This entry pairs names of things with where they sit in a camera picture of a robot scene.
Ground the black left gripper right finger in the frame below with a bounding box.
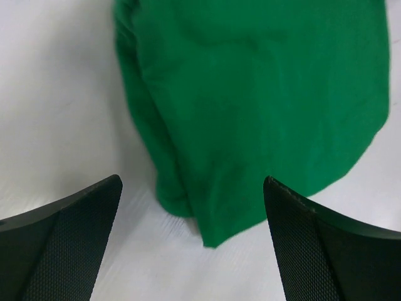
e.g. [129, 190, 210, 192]
[263, 177, 400, 301]

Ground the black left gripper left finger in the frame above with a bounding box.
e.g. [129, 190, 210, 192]
[1, 175, 123, 300]

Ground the green t shirt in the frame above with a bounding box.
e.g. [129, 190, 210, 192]
[113, 1, 390, 248]

